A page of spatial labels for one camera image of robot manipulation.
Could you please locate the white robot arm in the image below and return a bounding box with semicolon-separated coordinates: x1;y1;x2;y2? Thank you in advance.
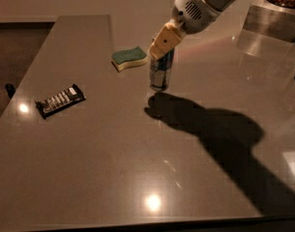
149;0;235;60

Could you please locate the black object at table edge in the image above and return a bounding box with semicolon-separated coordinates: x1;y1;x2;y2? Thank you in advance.
5;83;15;99

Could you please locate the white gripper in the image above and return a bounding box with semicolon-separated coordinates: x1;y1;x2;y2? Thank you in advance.
149;0;221;60

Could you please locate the black snack bar wrapper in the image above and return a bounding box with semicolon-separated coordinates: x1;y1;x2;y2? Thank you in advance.
35;84;86;119

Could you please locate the metallic box container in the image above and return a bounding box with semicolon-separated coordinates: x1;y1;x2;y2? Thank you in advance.
243;0;295;43

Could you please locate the redbull can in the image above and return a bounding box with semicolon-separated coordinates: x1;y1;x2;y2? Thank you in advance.
150;49;174;91

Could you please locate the green and yellow sponge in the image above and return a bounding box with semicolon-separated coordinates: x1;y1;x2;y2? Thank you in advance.
111;46;147;72

